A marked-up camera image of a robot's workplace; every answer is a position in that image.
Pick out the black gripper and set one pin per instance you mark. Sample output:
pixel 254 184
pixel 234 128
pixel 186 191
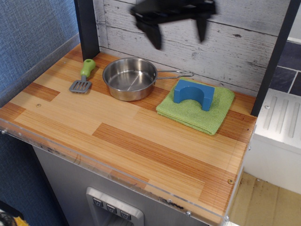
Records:
pixel 149 12

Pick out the dark cabinet post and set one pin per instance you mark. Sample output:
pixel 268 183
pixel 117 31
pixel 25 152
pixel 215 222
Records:
pixel 86 21
pixel 276 54

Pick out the clear acrylic edge guard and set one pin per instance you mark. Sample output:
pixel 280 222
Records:
pixel 186 169

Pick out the dark right cabinet post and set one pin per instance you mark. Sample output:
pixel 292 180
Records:
pixel 276 54

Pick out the dark left cabinet post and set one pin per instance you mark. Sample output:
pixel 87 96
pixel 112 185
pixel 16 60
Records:
pixel 86 21

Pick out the blue arch-shaped wooden handle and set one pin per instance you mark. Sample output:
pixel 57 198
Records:
pixel 187 90

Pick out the white ribbed sink unit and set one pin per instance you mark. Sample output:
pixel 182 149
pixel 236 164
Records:
pixel 274 154

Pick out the stainless steel pan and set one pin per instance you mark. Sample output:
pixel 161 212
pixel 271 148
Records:
pixel 132 79

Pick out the green folded cloth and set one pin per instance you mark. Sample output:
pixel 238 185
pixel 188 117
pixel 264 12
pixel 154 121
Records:
pixel 190 113

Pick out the yellow object at corner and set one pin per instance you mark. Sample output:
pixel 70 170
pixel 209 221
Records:
pixel 8 220

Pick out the silver dispenser panel with buttons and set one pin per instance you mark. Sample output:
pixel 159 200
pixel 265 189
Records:
pixel 109 211

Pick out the green handled grey spatula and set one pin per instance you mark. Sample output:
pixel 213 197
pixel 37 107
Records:
pixel 81 86

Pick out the grey toy fridge cabinet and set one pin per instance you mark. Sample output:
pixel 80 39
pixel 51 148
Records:
pixel 70 175

